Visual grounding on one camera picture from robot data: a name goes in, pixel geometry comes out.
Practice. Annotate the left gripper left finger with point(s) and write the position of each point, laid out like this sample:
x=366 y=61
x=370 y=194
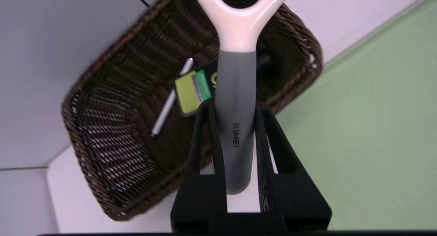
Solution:
x=201 y=188

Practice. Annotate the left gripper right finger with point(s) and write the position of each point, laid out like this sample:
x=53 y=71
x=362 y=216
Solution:
x=290 y=195

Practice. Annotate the white pen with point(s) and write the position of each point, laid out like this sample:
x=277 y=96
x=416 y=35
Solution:
x=169 y=104

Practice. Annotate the black pump bottle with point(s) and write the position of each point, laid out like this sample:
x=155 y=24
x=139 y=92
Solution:
x=193 y=92

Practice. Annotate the dark brown wicker basket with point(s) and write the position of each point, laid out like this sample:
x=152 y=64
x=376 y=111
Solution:
x=119 y=143

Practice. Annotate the light green plastic tray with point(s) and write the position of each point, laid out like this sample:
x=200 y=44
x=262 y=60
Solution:
x=368 y=126

